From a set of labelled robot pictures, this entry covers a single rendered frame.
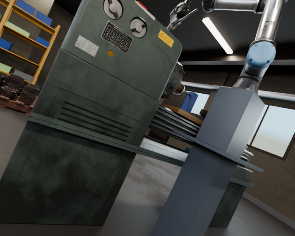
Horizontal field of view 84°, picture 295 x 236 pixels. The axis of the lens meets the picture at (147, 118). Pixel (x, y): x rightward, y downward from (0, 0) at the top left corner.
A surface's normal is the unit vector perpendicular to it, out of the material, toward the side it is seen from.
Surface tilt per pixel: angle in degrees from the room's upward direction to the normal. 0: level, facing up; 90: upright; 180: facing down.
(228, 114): 90
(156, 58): 90
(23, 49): 90
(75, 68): 90
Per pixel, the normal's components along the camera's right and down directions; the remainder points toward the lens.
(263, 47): -0.43, -0.04
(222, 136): -0.72, -0.33
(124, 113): 0.46, 0.22
